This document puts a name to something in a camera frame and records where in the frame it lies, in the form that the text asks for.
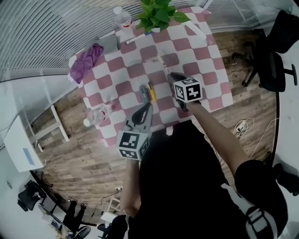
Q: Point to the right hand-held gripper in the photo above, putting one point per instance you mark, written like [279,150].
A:
[189,91]

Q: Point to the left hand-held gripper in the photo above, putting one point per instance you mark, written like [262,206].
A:
[129,144]

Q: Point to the cream white pen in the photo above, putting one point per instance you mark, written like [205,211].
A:
[163,64]

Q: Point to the clear plastic pen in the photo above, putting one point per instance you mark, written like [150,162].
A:
[150,61]

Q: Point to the person's right forearm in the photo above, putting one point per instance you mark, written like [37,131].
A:
[217,140]

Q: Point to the person's left forearm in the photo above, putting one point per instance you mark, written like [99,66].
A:
[130,186]

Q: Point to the pink white checkered table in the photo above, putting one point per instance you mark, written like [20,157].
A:
[130,70]

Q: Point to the small black office chair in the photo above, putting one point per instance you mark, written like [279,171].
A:
[30,196]

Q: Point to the clear water bottle red label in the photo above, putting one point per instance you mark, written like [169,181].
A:
[99,115]
[123,19]

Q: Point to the white paper strip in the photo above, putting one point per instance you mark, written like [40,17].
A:
[196,30]

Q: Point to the green potted plant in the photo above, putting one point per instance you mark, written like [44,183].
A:
[158,14]

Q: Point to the white floor power strip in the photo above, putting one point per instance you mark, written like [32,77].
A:
[119,189]

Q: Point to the grey pad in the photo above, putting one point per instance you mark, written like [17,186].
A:
[108,44]

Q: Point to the person's black clothed body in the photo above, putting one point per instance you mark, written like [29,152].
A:
[182,186]

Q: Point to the purple cloth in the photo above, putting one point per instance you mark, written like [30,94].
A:
[86,63]

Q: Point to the white wooden stool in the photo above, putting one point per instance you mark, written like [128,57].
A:
[112,207]

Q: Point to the blue paper sheet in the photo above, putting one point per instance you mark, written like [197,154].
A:
[28,156]

